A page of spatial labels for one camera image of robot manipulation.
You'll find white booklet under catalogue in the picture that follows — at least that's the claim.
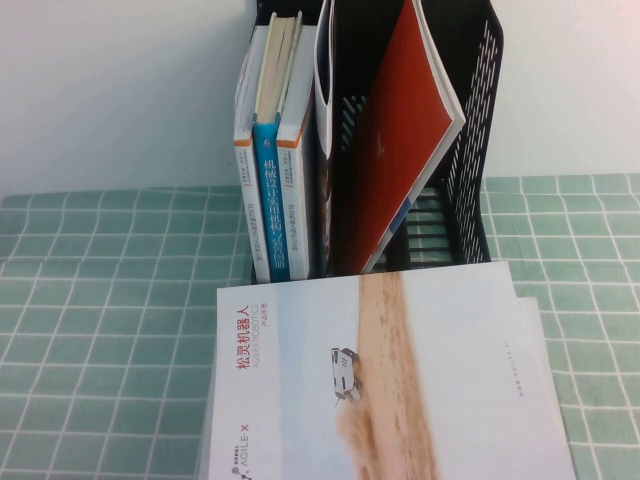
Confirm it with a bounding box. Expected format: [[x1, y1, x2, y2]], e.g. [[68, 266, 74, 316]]
[[197, 299, 220, 480]]

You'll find black plastic book holder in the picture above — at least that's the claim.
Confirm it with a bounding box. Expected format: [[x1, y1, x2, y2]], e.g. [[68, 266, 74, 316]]
[[248, 0, 507, 286]]

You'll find white AgileX robot brochure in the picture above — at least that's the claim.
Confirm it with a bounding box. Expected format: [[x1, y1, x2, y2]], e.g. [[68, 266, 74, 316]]
[[204, 260, 576, 480]]

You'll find white book orange band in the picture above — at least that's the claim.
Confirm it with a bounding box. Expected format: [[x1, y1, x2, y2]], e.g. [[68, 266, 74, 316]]
[[276, 24, 319, 281], [233, 24, 274, 284]]

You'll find curved white magazine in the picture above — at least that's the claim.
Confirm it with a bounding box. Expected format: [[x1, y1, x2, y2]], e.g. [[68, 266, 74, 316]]
[[313, 0, 335, 276]]

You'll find blue spine book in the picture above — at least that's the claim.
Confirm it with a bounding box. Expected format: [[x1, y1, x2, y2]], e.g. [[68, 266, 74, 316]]
[[252, 10, 305, 282]]

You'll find red cover booklet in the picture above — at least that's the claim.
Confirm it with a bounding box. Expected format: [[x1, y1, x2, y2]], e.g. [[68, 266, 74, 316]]
[[332, 0, 467, 275]]

